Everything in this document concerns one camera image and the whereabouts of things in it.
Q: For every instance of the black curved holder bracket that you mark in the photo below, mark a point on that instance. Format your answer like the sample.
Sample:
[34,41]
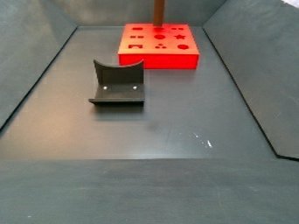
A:
[120,83]

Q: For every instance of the red shape sorter block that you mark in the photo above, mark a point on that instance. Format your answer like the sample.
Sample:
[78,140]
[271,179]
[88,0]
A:
[163,47]

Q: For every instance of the brown oval peg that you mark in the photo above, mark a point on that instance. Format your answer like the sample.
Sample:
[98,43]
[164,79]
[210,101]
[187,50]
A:
[158,12]

